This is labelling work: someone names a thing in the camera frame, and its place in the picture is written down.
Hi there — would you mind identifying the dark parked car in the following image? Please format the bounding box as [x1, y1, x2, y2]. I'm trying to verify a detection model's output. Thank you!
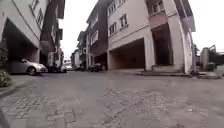
[88, 62, 107, 73]

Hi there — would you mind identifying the pale gate pillar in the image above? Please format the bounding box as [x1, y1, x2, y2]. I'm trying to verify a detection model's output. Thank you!
[199, 47, 211, 72]

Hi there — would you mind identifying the green bush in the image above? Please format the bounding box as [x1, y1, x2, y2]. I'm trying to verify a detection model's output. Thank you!
[0, 69, 14, 88]

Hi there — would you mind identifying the concrete kerb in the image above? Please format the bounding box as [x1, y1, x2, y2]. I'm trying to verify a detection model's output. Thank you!
[133, 70, 224, 80]

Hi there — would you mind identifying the grey brick paved road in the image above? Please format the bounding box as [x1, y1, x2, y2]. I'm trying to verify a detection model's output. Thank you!
[0, 69, 224, 128]

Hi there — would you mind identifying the row of distant buildings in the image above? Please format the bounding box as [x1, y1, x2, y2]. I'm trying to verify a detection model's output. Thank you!
[69, 30, 88, 71]

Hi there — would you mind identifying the large cream and brown building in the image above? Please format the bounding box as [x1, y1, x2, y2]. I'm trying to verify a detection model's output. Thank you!
[105, 0, 197, 74]

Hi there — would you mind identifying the silver car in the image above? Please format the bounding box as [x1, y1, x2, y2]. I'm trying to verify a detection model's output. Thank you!
[7, 58, 49, 77]

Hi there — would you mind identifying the cream building with carport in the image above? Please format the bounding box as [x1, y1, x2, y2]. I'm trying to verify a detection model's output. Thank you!
[0, 0, 66, 68]

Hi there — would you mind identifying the brown building with windows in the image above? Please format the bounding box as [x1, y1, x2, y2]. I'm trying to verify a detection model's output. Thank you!
[85, 0, 110, 69]

